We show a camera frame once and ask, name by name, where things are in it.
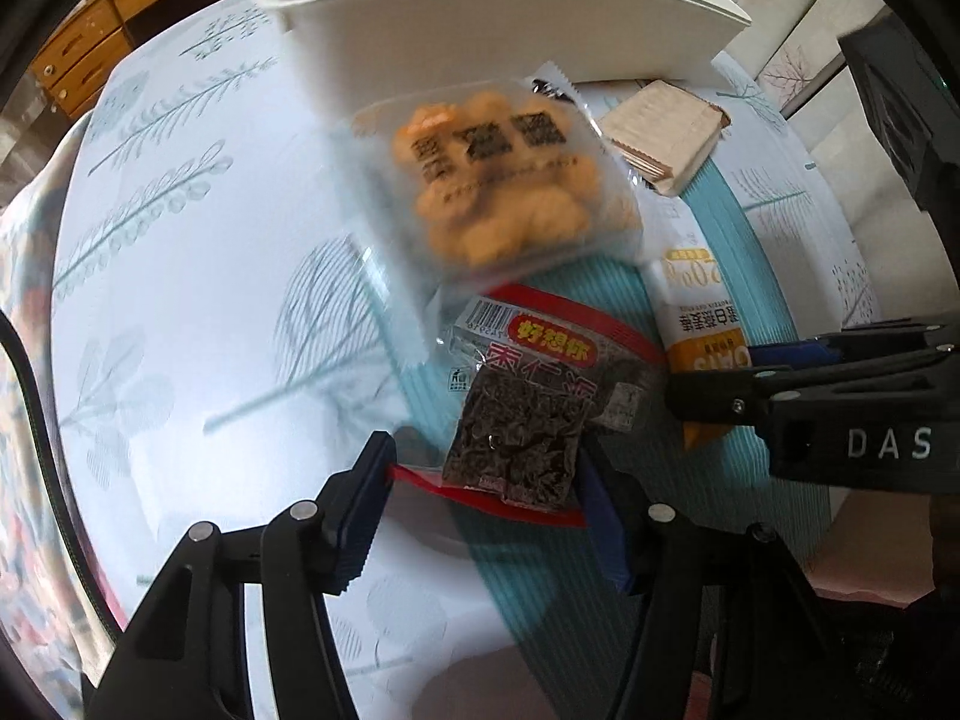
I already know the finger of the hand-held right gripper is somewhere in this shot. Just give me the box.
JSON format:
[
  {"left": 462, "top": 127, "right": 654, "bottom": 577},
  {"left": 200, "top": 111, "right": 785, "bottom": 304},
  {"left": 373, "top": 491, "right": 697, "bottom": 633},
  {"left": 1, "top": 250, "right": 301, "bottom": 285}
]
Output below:
[
  {"left": 746, "top": 319, "right": 960, "bottom": 370},
  {"left": 666, "top": 367, "right": 901, "bottom": 427}
]

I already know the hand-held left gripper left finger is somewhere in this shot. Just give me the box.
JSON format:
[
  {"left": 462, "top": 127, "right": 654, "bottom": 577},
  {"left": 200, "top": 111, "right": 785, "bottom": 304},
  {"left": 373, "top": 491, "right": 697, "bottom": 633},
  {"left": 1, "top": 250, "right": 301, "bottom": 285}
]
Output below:
[{"left": 82, "top": 431, "right": 398, "bottom": 720}]

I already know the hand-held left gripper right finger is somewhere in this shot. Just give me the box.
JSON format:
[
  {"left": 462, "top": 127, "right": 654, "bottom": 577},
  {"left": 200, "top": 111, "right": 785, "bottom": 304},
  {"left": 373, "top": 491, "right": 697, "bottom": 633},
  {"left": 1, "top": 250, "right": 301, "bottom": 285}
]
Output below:
[{"left": 574, "top": 435, "right": 878, "bottom": 720}]

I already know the orange white oat bar packet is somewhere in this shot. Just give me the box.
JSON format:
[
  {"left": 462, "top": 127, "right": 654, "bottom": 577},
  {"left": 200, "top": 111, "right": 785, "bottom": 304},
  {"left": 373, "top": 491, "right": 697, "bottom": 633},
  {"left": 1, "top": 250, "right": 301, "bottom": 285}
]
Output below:
[{"left": 645, "top": 244, "right": 755, "bottom": 451}]

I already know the red packet with dark contents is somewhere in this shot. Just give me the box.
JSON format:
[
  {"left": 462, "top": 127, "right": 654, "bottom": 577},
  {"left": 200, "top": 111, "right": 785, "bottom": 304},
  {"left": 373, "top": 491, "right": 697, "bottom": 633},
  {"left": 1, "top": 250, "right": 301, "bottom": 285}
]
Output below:
[{"left": 390, "top": 283, "right": 668, "bottom": 530}]

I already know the brown cracker pack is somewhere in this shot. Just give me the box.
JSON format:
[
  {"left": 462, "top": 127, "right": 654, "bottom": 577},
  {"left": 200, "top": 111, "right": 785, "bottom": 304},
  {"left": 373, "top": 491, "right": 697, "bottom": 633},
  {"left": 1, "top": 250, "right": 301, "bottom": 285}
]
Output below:
[{"left": 600, "top": 79, "right": 732, "bottom": 200}]

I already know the clear pack of orange puffs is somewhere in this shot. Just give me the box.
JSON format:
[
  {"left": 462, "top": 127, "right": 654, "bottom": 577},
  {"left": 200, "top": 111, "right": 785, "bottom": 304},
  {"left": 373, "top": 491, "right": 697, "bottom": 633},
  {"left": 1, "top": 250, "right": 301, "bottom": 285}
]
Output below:
[{"left": 351, "top": 75, "right": 647, "bottom": 293}]

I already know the white plastic bin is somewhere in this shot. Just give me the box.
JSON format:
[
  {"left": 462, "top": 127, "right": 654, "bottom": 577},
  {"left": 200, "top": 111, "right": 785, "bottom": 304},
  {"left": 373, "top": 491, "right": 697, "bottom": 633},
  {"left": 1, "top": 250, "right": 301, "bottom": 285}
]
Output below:
[{"left": 240, "top": 0, "right": 753, "bottom": 83}]

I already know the floral pastel blanket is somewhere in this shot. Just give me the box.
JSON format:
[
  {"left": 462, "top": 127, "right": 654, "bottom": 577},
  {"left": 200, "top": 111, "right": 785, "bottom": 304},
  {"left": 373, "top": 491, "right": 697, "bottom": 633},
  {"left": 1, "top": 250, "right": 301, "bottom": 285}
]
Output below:
[{"left": 0, "top": 120, "right": 98, "bottom": 646}]

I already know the wooden desk with drawers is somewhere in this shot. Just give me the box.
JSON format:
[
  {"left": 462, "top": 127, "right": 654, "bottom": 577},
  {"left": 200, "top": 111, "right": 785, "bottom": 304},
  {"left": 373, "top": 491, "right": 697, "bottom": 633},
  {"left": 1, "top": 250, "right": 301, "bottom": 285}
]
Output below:
[{"left": 30, "top": 0, "right": 260, "bottom": 121}]

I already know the black cable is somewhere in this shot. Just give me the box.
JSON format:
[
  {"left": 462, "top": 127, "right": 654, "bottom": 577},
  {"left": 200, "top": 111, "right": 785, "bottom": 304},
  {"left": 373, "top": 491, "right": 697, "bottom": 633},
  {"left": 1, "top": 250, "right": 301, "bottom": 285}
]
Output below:
[{"left": 0, "top": 311, "right": 121, "bottom": 642}]

